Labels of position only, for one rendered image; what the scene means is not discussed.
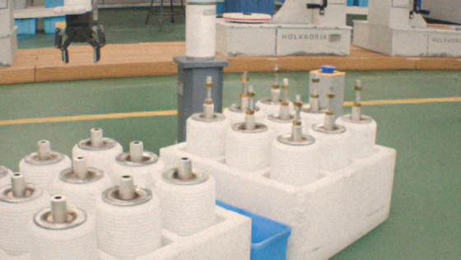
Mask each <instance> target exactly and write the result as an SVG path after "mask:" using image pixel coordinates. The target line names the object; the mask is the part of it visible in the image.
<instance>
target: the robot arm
mask: <svg viewBox="0 0 461 260"><path fill-rule="evenodd" d="M64 5H65V7H55V8H54V16H55V15H65V18H66V22H65V24H66V28H62V27H61V26H60V27H57V28H56V29H55V45H54V47H55V48H56V49H60V50H61V53H62V60H63V61H64V63H66V64H67V63H69V58H68V47H69V45H70V44H71V43H72V42H73V43H76V42H81V43H84V42H87V43H88V44H90V45H91V46H92V47H93V48H94V49H93V55H94V63H98V62H99V61H100V59H101V57H100V48H102V47H104V46H106V40H105V30H104V27H103V25H99V26H93V24H92V16H91V12H92V8H91V0H64ZM93 31H95V32H96V34H98V38H99V43H98V41H96V39H95V37H94V36H93V35H92V32H93ZM64 32H65V33H66V34H67V35H68V37H67V38H66V39H65V40H64V42H63V34H64ZM62 42H63V44H62ZM215 44H216V0H186V31H185V59H188V60H193V61H209V60H214V59H215Z"/></svg>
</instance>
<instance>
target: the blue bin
mask: <svg viewBox="0 0 461 260"><path fill-rule="evenodd" d="M215 206H218V207H221V208H223V209H225V210H227V211H233V212H235V213H238V214H240V215H242V216H246V217H248V218H250V219H251V240H250V260H286V247H287V240H288V237H289V236H290V235H291V227H290V226H289V225H287V224H284V223H282V222H280V221H276V220H274V219H271V218H269V217H266V216H262V215H259V214H257V213H256V214H255V213H253V212H250V211H246V210H244V209H242V208H239V207H235V206H233V205H231V204H227V203H225V202H221V201H220V200H219V199H216V200H215Z"/></svg>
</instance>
